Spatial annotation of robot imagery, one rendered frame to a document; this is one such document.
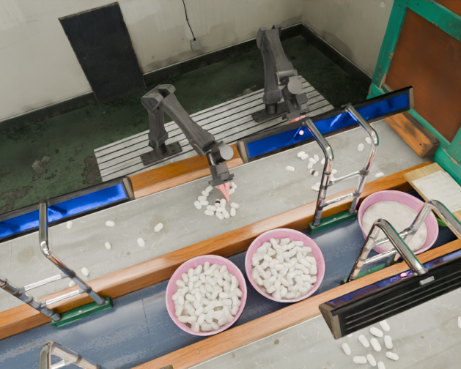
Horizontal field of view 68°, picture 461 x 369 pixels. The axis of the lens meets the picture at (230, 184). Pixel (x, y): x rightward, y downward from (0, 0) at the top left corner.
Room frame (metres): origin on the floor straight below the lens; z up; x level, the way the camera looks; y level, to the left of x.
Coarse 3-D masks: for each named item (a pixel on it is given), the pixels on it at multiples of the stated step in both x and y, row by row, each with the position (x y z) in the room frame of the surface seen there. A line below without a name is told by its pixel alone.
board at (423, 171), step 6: (420, 168) 0.80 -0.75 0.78; (426, 168) 0.80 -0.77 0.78; (432, 168) 0.79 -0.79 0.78; (438, 168) 0.79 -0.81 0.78; (408, 174) 0.78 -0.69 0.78; (414, 174) 0.78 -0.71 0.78; (420, 174) 0.77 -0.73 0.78; (426, 174) 0.77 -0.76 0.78; (408, 180) 0.76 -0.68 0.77; (414, 186) 0.72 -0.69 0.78; (420, 192) 0.69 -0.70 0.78; (426, 198) 0.66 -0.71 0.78; (456, 216) 0.57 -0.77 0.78; (444, 222) 0.56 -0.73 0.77; (450, 228) 0.53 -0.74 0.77; (456, 234) 0.51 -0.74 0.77
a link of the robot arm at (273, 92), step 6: (264, 42) 1.40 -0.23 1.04; (264, 48) 1.39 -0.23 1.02; (264, 54) 1.39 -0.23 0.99; (264, 60) 1.40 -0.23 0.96; (270, 60) 1.38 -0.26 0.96; (264, 66) 1.40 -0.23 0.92; (270, 66) 1.37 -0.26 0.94; (270, 72) 1.36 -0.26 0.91; (270, 78) 1.35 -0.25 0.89; (270, 84) 1.34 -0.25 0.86; (264, 90) 1.38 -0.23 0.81; (270, 90) 1.34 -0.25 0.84; (276, 90) 1.33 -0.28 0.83; (270, 96) 1.32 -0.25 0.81; (276, 96) 1.32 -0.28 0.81; (270, 102) 1.32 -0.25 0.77
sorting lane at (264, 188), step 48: (336, 144) 1.02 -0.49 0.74; (384, 144) 0.98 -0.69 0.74; (192, 192) 0.87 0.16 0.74; (240, 192) 0.83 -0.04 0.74; (288, 192) 0.80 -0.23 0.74; (336, 192) 0.77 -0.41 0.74; (96, 240) 0.70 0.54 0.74; (144, 240) 0.67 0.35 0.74; (192, 240) 0.64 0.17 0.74; (0, 288) 0.55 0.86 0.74; (48, 288) 0.53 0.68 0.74
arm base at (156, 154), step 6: (162, 144) 1.17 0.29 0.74; (168, 144) 1.23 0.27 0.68; (174, 144) 1.22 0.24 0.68; (156, 150) 1.15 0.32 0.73; (162, 150) 1.15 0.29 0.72; (168, 150) 1.19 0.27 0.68; (174, 150) 1.18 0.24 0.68; (180, 150) 1.18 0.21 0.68; (144, 156) 1.17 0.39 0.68; (150, 156) 1.16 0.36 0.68; (156, 156) 1.15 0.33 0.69; (162, 156) 1.15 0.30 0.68; (168, 156) 1.15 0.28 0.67; (144, 162) 1.14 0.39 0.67; (150, 162) 1.13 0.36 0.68
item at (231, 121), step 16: (304, 80) 1.60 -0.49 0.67; (256, 96) 1.52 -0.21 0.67; (320, 96) 1.44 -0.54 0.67; (208, 112) 1.44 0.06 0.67; (224, 112) 1.42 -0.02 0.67; (240, 112) 1.40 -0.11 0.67; (320, 112) 1.32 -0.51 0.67; (176, 128) 1.35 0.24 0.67; (208, 128) 1.31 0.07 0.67; (224, 128) 1.30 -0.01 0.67; (240, 128) 1.28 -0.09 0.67; (256, 128) 1.27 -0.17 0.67; (272, 128) 1.25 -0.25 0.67; (112, 144) 1.29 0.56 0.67; (128, 144) 1.28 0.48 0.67; (144, 144) 1.26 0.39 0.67; (112, 160) 1.18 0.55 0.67; (128, 160) 1.16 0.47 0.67; (160, 160) 1.14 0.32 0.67; (176, 160) 1.12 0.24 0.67; (112, 176) 1.08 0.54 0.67
